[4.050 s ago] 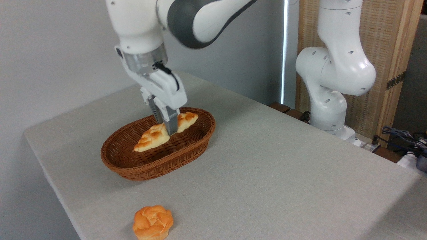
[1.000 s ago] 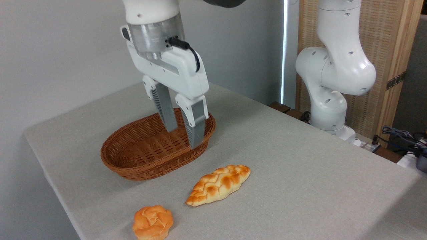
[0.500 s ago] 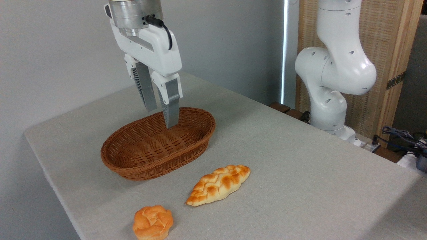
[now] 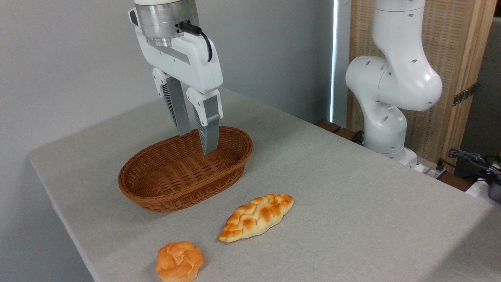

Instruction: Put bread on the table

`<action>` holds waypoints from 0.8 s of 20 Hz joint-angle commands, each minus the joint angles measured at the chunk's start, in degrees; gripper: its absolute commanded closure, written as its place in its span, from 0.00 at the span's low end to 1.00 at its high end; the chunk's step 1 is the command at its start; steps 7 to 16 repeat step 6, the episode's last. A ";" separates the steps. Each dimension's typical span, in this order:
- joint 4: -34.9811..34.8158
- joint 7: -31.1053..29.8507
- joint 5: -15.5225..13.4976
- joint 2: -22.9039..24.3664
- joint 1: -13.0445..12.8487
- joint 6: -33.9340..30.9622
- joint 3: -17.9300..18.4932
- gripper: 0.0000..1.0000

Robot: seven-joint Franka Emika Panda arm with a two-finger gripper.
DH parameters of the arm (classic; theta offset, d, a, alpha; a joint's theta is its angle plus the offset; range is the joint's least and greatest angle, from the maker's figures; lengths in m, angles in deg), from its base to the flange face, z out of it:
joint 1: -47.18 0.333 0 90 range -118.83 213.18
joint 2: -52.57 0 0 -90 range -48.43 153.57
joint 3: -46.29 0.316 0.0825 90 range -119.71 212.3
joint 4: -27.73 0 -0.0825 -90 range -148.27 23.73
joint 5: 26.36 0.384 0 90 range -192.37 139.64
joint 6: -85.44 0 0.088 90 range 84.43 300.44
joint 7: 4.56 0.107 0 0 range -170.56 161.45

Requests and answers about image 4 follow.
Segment wooden woven folding screen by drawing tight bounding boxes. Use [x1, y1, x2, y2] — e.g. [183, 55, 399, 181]
[348, 0, 497, 173]

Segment white power strip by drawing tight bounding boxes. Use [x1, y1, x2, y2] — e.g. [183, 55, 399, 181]
[415, 163, 447, 179]

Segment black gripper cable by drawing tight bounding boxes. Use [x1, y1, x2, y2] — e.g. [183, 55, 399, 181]
[176, 21, 213, 62]

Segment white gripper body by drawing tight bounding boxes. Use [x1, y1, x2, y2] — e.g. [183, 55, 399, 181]
[129, 8, 223, 94]

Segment grey tablecloth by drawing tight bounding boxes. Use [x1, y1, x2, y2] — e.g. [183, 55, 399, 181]
[27, 87, 501, 282]

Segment round orange bread bun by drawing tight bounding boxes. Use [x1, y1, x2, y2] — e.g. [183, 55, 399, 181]
[155, 241, 204, 282]

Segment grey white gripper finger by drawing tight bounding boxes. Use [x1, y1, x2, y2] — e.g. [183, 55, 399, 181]
[153, 68, 192, 136]
[186, 87, 224, 155]

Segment black cable bundle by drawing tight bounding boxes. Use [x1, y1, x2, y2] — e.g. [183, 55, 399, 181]
[436, 148, 501, 184]

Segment brown wicker oval basket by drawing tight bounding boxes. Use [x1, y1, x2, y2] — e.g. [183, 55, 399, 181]
[118, 126, 253, 213]

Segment brown wooden board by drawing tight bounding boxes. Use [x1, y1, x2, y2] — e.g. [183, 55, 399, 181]
[315, 119, 364, 145]

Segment long braided bread loaf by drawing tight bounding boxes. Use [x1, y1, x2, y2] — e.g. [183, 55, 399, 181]
[218, 193, 294, 243]

